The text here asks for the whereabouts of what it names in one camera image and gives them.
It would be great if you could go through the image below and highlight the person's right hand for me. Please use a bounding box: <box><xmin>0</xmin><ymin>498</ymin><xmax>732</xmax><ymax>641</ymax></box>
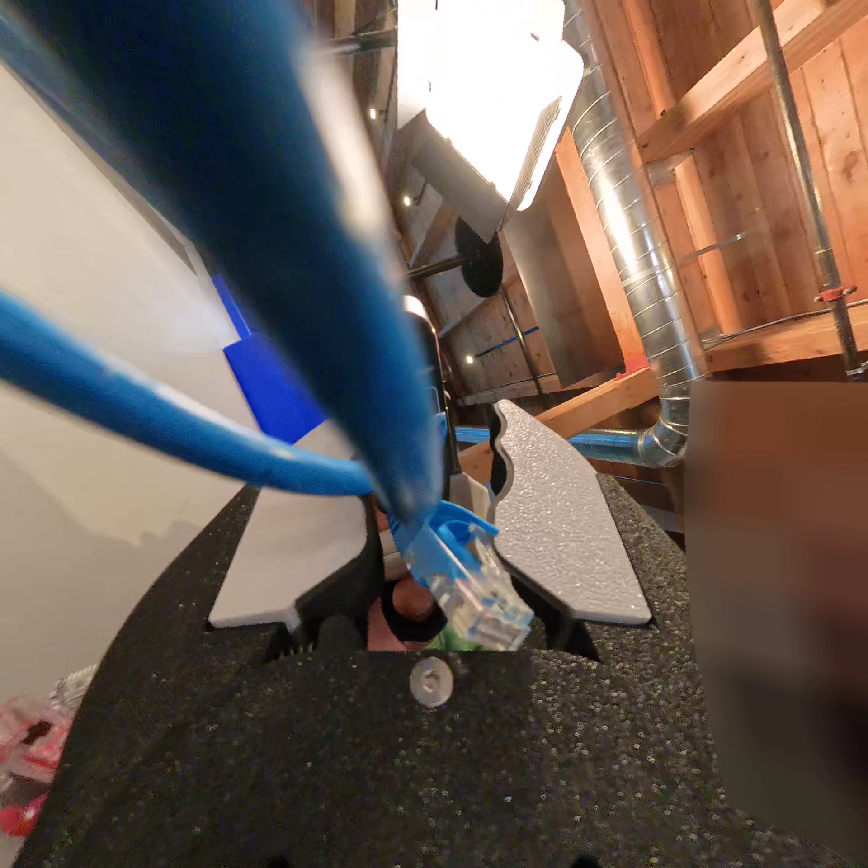
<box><xmin>390</xmin><ymin>578</ymin><xmax>438</xmax><ymax>619</ymax></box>

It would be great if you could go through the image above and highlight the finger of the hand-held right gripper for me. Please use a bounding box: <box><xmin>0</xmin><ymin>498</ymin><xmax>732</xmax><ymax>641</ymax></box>
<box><xmin>451</xmin><ymin>473</ymin><xmax>492</xmax><ymax>524</ymax></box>

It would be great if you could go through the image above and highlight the blue horizontal pipe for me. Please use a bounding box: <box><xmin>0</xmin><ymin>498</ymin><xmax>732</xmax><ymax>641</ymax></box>
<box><xmin>454</xmin><ymin>426</ymin><xmax>653</xmax><ymax>465</ymax></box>

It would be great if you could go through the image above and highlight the blue wall panel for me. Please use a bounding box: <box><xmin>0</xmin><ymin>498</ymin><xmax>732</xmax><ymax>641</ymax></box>
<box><xmin>210</xmin><ymin>273</ymin><xmax>330</xmax><ymax>446</ymax></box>

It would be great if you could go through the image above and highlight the grey sheet metal panel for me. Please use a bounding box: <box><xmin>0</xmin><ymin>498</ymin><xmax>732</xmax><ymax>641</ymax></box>
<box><xmin>500</xmin><ymin>202</ymin><xmax>626</xmax><ymax>389</ymax></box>

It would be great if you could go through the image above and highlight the bright ceiling light panel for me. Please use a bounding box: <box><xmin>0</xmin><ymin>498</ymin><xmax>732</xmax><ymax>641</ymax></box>
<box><xmin>395</xmin><ymin>0</ymin><xmax>588</xmax><ymax>212</ymax></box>

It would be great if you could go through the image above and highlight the silver metal air duct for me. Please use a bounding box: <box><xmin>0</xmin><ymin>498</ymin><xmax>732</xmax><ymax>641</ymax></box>
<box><xmin>561</xmin><ymin>0</ymin><xmax>711</xmax><ymax>470</ymax></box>

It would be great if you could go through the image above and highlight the grey metal pipe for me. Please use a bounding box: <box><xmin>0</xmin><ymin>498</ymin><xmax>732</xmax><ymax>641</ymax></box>
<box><xmin>753</xmin><ymin>0</ymin><xmax>868</xmax><ymax>378</ymax></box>

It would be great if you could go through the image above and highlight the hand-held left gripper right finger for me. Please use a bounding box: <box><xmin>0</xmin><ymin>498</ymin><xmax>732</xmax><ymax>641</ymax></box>
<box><xmin>488</xmin><ymin>399</ymin><xmax>653</xmax><ymax>635</ymax></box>

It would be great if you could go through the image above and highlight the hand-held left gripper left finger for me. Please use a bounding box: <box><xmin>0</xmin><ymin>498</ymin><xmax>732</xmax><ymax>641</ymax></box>
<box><xmin>209</xmin><ymin>417</ymin><xmax>384</xmax><ymax>635</ymax></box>

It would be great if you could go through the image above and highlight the black round disc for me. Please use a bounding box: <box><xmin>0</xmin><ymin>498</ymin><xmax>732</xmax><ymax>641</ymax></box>
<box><xmin>453</xmin><ymin>216</ymin><xmax>507</xmax><ymax>299</ymax></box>

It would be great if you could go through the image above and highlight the blue ethernet cable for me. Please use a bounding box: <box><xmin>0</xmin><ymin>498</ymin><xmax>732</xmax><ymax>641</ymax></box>
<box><xmin>0</xmin><ymin>0</ymin><xmax>534</xmax><ymax>654</ymax></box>

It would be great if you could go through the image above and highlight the red ethernet cable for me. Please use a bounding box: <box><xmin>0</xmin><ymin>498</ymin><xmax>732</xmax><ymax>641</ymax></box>
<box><xmin>0</xmin><ymin>666</ymin><xmax>92</xmax><ymax>840</ymax></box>

